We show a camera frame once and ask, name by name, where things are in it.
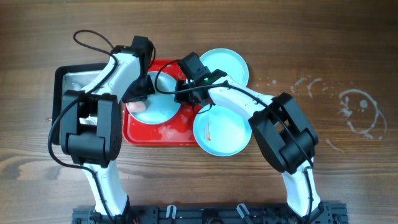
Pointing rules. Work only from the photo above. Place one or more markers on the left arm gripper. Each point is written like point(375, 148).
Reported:
point(138, 90)

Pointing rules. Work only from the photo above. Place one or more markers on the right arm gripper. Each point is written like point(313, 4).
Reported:
point(183, 94)

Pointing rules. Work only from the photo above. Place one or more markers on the pink sponge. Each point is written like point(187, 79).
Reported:
point(136, 107)

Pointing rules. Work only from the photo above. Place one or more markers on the light blue plate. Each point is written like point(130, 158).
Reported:
point(220, 131)
point(227, 61)
point(159, 107)

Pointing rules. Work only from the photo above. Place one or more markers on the light blue plate top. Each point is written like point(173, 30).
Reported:
point(227, 61)

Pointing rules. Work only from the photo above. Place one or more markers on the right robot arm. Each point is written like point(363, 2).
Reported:
point(284, 135)

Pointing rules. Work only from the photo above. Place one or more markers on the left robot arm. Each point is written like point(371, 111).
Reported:
point(91, 127)

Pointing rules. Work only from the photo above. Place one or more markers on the red plastic tray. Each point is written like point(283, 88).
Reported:
point(177, 131)

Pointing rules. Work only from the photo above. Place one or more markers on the black soap water tray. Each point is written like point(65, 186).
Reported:
point(75, 77)

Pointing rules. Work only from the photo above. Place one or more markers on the light blue plate bottom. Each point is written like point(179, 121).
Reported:
point(220, 131)

